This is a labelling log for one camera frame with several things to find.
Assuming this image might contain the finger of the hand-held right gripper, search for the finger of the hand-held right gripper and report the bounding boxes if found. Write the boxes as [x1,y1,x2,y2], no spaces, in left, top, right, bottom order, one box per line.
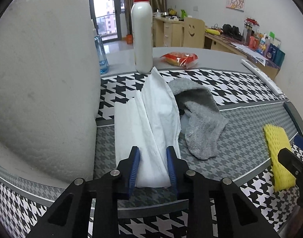
[277,147,303,186]
[294,135,303,154]

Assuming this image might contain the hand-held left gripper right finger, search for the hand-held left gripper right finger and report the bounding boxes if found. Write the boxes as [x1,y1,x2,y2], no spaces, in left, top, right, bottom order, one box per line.
[166,146,282,238]

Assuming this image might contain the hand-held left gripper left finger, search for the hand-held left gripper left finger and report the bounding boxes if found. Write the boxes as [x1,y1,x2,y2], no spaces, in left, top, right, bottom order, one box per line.
[25,146,141,238]

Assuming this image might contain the yellow foam net sleeve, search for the yellow foam net sleeve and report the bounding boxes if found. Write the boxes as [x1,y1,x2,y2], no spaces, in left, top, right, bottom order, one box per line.
[263,125,298,192]

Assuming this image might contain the grey sock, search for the grey sock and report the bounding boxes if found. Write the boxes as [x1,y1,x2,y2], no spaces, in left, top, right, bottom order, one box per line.
[167,77,229,160]

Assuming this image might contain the white paper tissue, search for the white paper tissue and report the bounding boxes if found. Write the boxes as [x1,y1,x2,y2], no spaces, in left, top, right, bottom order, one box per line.
[114,66,182,188]

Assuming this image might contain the white foam box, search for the white foam box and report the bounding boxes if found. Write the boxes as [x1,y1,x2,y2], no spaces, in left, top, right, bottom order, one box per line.
[0,0,101,186]

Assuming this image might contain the white remote control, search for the white remote control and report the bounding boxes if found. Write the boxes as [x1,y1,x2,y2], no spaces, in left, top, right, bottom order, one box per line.
[241,59,283,96]

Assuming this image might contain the cluster of toiletry bottles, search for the cluster of toiletry bottles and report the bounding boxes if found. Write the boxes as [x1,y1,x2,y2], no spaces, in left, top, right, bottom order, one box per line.
[249,28,286,67]

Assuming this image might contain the printed paper sheets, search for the printed paper sheets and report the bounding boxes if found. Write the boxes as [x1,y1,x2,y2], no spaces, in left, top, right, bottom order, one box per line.
[232,42,268,66]

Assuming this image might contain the red snack packet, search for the red snack packet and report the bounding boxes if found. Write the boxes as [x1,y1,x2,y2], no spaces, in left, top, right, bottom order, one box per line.
[161,52,199,70]

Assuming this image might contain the blue water jug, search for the blue water jug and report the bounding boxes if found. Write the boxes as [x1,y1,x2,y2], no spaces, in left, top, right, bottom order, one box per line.
[94,35,110,74]

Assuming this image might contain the steel thermos flask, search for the steel thermos flask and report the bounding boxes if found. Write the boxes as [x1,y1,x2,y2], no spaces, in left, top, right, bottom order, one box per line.
[242,21,253,46]

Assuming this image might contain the white pump bottle red cap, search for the white pump bottle red cap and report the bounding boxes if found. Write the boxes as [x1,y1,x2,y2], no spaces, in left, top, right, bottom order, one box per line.
[125,0,153,74]

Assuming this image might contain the black headphones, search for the black headphones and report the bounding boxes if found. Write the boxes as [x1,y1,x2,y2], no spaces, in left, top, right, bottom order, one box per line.
[222,24,242,39]

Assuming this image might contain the wooden smiley chair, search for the wooden smiley chair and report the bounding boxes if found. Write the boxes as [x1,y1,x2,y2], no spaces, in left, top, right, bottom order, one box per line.
[183,17,206,49]

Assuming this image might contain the glass balcony door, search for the glass balcony door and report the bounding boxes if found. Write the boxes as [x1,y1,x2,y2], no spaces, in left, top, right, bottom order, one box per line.
[86,0,132,42]

